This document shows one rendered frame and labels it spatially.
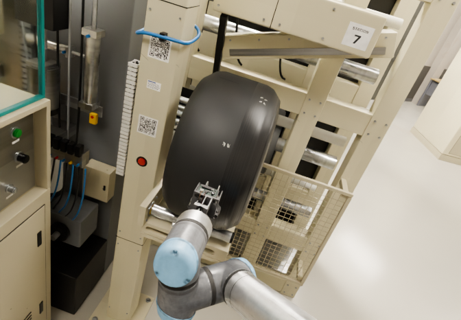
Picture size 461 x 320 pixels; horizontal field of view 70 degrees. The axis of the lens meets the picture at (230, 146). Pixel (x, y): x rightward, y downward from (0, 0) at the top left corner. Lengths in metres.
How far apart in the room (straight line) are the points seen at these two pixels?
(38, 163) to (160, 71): 0.57
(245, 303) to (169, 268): 0.17
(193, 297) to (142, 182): 0.69
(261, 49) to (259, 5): 0.22
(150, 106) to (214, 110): 0.28
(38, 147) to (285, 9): 1.01
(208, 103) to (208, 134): 0.10
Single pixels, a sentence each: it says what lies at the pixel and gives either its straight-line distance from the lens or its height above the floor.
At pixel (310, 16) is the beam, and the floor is 1.72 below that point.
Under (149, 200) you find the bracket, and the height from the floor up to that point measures 0.95.
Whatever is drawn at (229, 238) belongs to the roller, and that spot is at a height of 0.91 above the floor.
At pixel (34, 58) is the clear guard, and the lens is 1.19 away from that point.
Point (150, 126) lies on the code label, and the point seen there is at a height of 1.22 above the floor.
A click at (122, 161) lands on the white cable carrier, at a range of 1.40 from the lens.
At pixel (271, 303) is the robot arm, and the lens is 0.71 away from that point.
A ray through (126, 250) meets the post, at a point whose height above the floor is 0.56.
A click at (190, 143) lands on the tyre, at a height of 1.31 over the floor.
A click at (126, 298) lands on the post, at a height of 0.22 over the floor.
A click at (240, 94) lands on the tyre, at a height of 1.45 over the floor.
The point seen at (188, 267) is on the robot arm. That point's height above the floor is 1.27.
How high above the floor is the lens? 1.82
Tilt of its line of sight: 29 degrees down
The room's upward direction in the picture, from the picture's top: 17 degrees clockwise
